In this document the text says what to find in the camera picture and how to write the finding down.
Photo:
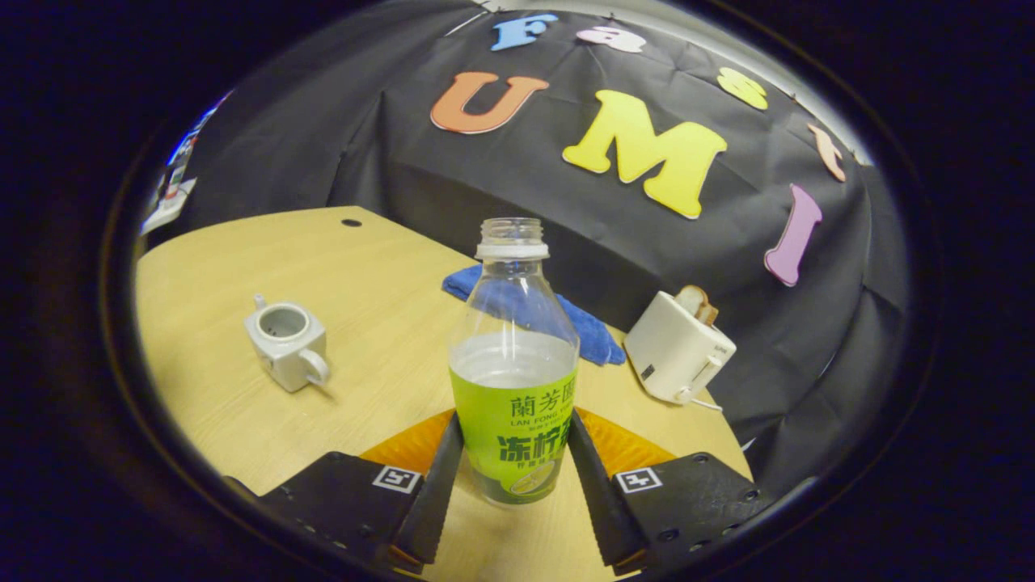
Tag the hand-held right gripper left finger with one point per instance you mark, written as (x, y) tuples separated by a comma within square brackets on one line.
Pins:
[(437, 501)]

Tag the white toaster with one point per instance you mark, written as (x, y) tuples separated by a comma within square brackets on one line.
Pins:
[(671, 352)]

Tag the computer monitor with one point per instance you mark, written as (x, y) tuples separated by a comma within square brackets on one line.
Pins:
[(194, 133)]

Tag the white ceramic teacup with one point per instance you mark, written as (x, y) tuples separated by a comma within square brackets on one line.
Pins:
[(283, 352)]

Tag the bread slice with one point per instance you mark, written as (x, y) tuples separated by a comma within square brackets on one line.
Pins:
[(697, 303)]

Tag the green label water bottle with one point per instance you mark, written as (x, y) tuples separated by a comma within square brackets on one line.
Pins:
[(513, 388)]

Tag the blue towel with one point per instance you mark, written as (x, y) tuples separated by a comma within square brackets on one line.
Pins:
[(594, 335)]

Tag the white side table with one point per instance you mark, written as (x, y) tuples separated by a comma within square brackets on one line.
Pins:
[(166, 212)]

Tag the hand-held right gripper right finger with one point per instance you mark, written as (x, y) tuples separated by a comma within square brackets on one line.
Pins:
[(594, 509)]

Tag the black backdrop cloth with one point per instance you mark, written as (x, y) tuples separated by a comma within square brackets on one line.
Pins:
[(501, 178)]

